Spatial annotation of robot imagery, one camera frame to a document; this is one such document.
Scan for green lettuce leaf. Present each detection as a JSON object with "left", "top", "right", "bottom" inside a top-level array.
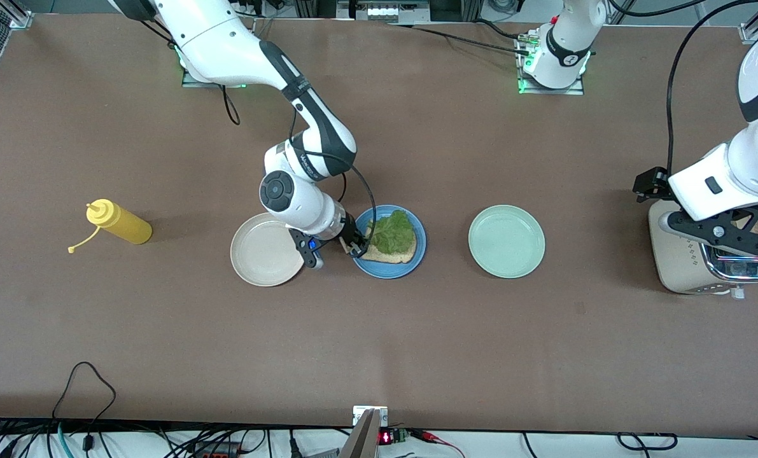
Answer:
[{"left": 366, "top": 210, "right": 416, "bottom": 255}]

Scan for yellow squeeze bottle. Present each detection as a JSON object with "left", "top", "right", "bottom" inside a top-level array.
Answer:
[{"left": 67, "top": 198, "right": 153, "bottom": 254}]

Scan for blue round plate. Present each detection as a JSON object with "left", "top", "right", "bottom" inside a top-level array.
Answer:
[{"left": 348, "top": 204, "right": 427, "bottom": 280}]

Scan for beige round plate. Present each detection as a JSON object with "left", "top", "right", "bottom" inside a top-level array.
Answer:
[{"left": 230, "top": 212, "right": 306, "bottom": 288}]

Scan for pale green round plate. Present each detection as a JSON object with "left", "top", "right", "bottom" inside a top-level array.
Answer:
[{"left": 468, "top": 204, "right": 546, "bottom": 279}]

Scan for beige chrome toaster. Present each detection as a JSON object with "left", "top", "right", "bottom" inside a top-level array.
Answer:
[{"left": 648, "top": 199, "right": 758, "bottom": 300}]

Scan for black device white lights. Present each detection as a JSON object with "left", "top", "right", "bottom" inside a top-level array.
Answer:
[{"left": 337, "top": 0, "right": 430, "bottom": 23}]

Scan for black cable clamp bracket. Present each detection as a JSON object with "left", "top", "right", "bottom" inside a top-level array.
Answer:
[{"left": 633, "top": 167, "right": 672, "bottom": 203}]

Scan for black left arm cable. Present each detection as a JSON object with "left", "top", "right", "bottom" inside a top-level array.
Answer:
[{"left": 608, "top": 0, "right": 758, "bottom": 176}]

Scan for small white bracket box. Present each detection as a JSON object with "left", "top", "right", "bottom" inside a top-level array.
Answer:
[{"left": 353, "top": 406, "right": 388, "bottom": 427}]

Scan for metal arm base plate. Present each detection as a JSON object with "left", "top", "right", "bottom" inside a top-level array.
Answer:
[
  {"left": 181, "top": 67, "right": 247, "bottom": 88},
  {"left": 516, "top": 35, "right": 585, "bottom": 96}
]

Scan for grey aluminium camera post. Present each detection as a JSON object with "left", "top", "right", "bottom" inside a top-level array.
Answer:
[{"left": 339, "top": 409, "right": 381, "bottom": 458}]

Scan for red clip wire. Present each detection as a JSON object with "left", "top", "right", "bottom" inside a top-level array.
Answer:
[{"left": 411, "top": 429, "right": 465, "bottom": 458}]

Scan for coiled black cable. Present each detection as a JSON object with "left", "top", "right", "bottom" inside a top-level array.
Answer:
[{"left": 616, "top": 433, "right": 678, "bottom": 452}]

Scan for long black table cable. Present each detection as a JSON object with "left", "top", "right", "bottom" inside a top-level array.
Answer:
[{"left": 388, "top": 22, "right": 532, "bottom": 58}]

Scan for thin black looped cable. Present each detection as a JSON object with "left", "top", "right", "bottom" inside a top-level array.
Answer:
[{"left": 51, "top": 361, "right": 117, "bottom": 440}]

